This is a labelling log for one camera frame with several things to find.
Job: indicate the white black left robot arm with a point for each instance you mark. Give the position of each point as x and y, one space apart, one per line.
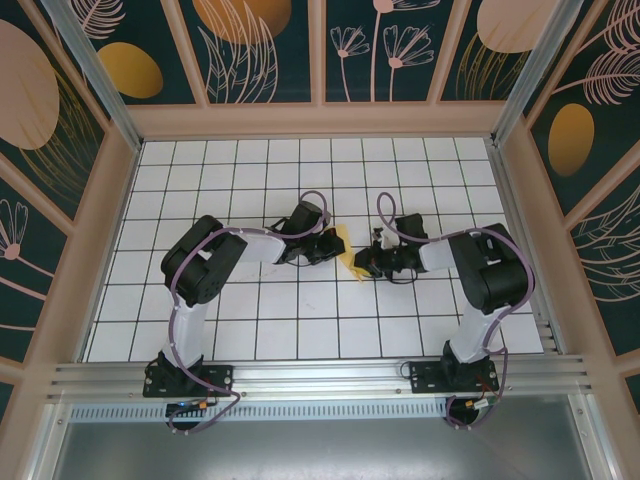
187 330

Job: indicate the yellow cloth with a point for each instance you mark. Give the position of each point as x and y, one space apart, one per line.
349 260

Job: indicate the long aluminium mounting rail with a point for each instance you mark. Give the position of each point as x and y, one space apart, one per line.
320 375

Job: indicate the grey metal sheet panel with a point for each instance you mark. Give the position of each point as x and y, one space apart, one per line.
320 450

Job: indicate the aluminium side rail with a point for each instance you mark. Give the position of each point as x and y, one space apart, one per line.
522 240

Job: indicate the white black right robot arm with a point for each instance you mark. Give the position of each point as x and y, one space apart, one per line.
472 335

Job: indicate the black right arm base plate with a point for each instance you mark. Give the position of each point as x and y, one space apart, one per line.
425 375

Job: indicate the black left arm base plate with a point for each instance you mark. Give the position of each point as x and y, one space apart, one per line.
220 375

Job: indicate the aluminium corner post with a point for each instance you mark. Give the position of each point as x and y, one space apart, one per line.
531 75
100 82

